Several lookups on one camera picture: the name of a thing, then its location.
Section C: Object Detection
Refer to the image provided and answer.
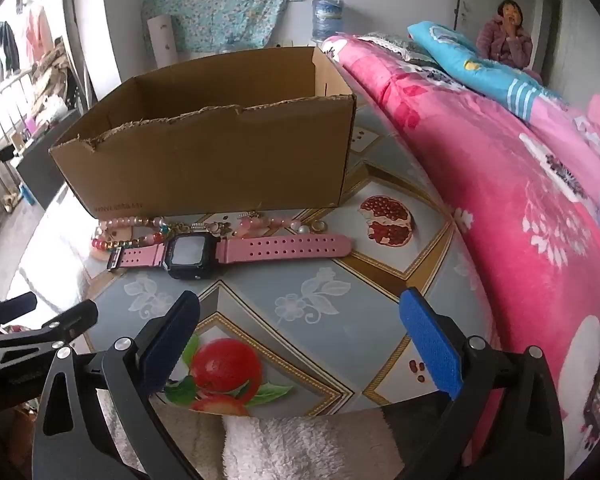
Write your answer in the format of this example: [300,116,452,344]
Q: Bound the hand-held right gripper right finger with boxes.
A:
[399,287,566,480]

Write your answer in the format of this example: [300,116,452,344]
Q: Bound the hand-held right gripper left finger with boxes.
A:
[32,290,203,480]

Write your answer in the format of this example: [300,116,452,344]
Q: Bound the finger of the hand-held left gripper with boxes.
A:
[0,291,38,333]
[0,300,99,361]

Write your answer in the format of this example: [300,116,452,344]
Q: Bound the pink strap digital watch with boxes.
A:
[106,232,355,281]

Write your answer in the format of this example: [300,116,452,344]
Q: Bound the large pink bead bracelet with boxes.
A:
[235,216,303,238]

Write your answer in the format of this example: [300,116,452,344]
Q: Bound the brown cardboard box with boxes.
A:
[49,46,357,221]

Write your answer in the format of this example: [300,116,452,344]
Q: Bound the grey cabinet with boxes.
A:
[17,110,88,211]

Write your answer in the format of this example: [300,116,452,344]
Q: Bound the white fluffy robe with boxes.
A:
[105,400,406,480]

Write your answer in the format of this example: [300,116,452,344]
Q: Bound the pink floral blanket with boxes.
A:
[325,32,600,476]

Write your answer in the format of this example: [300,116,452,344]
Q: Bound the metal railing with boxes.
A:
[0,67,46,231]

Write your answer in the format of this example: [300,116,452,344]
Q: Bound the beige cloth pile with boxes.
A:
[30,37,81,131]

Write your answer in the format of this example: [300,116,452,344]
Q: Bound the dark hanging jacket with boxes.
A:
[0,21,21,88]

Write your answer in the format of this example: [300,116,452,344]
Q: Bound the blue printed pillow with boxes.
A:
[407,21,571,121]

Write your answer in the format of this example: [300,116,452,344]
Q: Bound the pink hanging garment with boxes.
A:
[25,4,53,61]

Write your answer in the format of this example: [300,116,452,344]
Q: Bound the grey lace pillow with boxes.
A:
[355,31,441,68]

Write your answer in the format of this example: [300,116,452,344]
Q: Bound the blue water bottle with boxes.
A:
[311,0,346,41]

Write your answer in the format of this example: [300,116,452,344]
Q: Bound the teal floral cloth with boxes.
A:
[141,0,303,53]

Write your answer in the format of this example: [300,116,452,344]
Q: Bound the colourful bead bracelet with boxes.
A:
[91,230,171,261]

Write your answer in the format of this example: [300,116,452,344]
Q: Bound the pale pink pearl bracelet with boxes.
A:
[97,216,165,235]

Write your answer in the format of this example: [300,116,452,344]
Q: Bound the gold charm chain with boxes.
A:
[172,219,236,237]

